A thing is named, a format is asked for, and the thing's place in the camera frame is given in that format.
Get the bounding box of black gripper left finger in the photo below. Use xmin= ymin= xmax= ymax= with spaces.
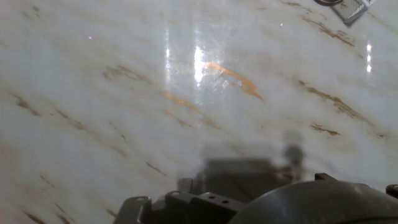
xmin=113 ymin=189 xmax=246 ymax=224

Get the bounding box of white wire mesh basket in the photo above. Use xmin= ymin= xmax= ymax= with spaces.
xmin=330 ymin=0 xmax=377 ymax=27

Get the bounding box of marble pattern sheet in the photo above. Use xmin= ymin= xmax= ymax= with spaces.
xmin=0 ymin=0 xmax=398 ymax=224

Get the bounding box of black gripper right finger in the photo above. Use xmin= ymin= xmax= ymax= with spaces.
xmin=385 ymin=183 xmax=398 ymax=199

